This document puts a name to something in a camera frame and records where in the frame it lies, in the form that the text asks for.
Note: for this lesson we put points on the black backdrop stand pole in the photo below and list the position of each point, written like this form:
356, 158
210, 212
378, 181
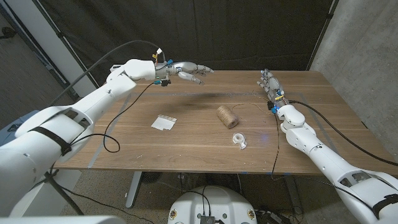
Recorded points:
63, 40
323, 32

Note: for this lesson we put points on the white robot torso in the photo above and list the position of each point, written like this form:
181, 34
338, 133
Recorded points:
214, 202

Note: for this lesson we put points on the white sticker sheet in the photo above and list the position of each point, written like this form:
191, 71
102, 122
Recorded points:
163, 124

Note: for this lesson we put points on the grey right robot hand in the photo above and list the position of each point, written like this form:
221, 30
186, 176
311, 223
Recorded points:
275, 88

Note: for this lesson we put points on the clear tape dispenser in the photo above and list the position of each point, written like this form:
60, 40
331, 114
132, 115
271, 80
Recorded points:
242, 143

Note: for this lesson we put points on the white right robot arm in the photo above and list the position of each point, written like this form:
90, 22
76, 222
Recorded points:
311, 140

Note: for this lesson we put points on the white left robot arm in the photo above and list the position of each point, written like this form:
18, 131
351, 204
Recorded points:
93, 99

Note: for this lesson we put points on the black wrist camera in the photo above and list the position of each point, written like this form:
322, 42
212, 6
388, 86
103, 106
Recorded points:
271, 107
163, 83

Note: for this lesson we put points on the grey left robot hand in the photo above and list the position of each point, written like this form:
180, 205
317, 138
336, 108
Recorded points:
186, 67

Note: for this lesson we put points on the dark grey cloth mat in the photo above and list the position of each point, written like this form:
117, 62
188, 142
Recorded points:
248, 31

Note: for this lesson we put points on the white robot chest panel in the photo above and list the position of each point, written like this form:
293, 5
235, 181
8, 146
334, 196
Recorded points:
62, 220

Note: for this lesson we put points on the jute twine spool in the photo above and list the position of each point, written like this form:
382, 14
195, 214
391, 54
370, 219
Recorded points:
227, 116

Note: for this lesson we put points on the metal table leg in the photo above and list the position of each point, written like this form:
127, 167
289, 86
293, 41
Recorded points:
133, 189
293, 196

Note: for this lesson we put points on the black patterned card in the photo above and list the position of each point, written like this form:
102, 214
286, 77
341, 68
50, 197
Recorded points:
14, 127

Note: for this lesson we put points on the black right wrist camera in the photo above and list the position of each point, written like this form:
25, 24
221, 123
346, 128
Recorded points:
271, 107

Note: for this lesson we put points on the blue plastic bin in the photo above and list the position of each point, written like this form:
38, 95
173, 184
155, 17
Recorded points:
4, 135

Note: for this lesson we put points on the black floor fan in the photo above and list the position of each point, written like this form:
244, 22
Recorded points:
150, 177

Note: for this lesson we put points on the grey power strip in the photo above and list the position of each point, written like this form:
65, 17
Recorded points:
270, 216

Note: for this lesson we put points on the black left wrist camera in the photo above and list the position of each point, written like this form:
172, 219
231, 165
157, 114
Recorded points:
163, 83

